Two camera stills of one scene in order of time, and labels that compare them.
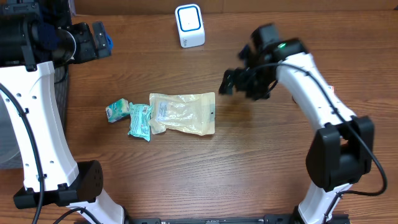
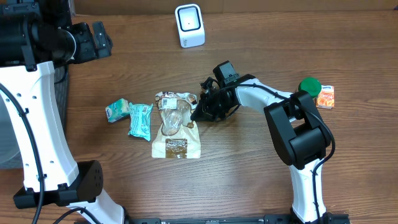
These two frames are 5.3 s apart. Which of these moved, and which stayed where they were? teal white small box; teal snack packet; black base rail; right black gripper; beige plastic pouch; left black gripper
Moved: right black gripper; beige plastic pouch
Stayed: teal snack packet; left black gripper; teal white small box; black base rail
